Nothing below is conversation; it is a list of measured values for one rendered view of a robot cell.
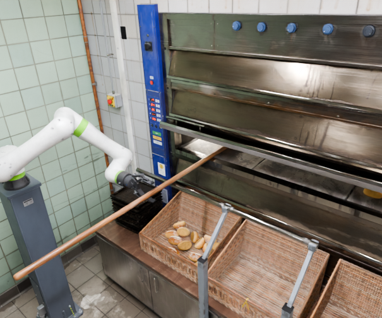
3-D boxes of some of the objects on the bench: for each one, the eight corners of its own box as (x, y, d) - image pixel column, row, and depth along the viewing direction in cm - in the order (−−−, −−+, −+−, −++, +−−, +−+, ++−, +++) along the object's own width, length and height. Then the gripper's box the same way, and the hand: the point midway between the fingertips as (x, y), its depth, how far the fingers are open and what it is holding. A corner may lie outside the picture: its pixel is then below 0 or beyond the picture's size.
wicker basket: (183, 216, 267) (181, 187, 255) (242, 245, 235) (244, 213, 222) (139, 249, 234) (134, 218, 222) (201, 288, 202) (201, 254, 189)
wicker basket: (244, 248, 231) (245, 217, 219) (324, 287, 199) (331, 253, 187) (202, 293, 198) (201, 259, 186) (291, 349, 166) (297, 312, 153)
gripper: (130, 161, 197) (156, 171, 184) (135, 194, 207) (160, 206, 195) (120, 166, 191) (146, 177, 179) (125, 200, 202) (150, 212, 190)
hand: (151, 192), depth 188 cm, fingers open, 12 cm apart
